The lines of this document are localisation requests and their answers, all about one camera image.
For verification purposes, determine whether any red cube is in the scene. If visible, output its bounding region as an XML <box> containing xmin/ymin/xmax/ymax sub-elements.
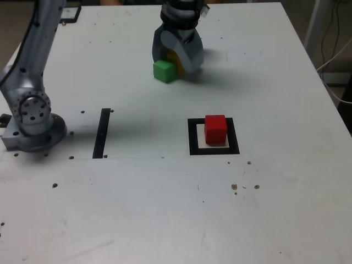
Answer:
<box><xmin>203</xmin><ymin>114</ymin><xmax>228</xmax><ymax>145</ymax></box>

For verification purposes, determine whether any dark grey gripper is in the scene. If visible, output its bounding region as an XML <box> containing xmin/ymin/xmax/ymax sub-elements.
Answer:
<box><xmin>152</xmin><ymin>24</ymin><xmax>205</xmax><ymax>74</ymax></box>

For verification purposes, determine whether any black tape strip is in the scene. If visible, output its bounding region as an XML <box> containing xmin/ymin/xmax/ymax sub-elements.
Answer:
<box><xmin>92</xmin><ymin>108</ymin><xmax>111</xmax><ymax>160</ymax></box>

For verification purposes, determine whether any black flat device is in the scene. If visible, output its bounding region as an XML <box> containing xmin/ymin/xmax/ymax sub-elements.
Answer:
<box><xmin>60</xmin><ymin>5</ymin><xmax>82</xmax><ymax>23</ymax></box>

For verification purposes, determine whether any black cable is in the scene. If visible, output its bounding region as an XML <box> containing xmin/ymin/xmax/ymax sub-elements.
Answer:
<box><xmin>320</xmin><ymin>0</ymin><xmax>352</xmax><ymax>83</ymax></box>

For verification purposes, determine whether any white metal post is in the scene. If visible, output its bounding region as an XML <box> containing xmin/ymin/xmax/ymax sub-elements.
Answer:
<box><xmin>304</xmin><ymin>0</ymin><xmax>329</xmax><ymax>60</ymax></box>

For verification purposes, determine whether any yellow cube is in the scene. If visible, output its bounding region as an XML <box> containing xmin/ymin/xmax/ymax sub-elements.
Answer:
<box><xmin>164</xmin><ymin>49</ymin><xmax>184</xmax><ymax>78</ymax></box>

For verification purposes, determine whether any black tape square outline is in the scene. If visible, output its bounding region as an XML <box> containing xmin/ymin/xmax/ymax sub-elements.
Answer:
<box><xmin>187</xmin><ymin>117</ymin><xmax>240</xmax><ymax>156</ymax></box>

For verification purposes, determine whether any green cube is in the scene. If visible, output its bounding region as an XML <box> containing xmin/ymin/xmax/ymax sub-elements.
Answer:
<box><xmin>152</xmin><ymin>60</ymin><xmax>177</xmax><ymax>84</ymax></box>

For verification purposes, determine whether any white cable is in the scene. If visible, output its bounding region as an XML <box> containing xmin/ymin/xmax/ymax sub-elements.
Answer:
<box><xmin>316</xmin><ymin>38</ymin><xmax>352</xmax><ymax>105</ymax></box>

